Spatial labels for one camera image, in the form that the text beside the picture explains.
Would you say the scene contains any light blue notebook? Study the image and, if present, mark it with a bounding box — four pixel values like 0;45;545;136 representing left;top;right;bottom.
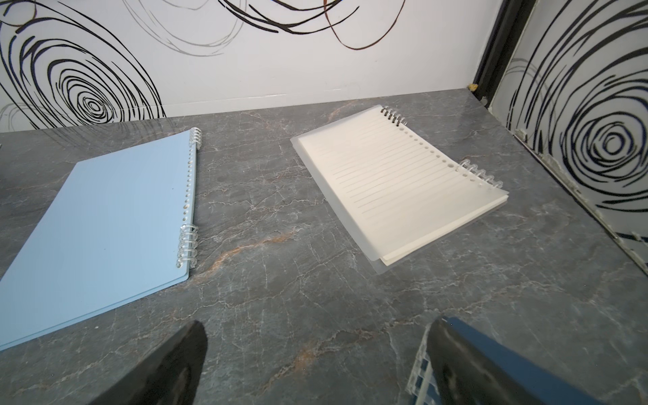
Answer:
1;128;202;349

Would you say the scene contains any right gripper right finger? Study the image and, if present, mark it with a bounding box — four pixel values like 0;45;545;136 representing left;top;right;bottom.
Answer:
427;317;537;404

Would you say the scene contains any white lined spiral notebook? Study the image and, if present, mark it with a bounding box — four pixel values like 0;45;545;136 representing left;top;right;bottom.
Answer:
291;105;509;273

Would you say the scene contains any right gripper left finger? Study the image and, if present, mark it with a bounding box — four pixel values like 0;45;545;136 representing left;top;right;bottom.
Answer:
91;321;208;404

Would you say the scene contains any dark blue notebook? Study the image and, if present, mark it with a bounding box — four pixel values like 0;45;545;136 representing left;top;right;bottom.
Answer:
406;317;600;404

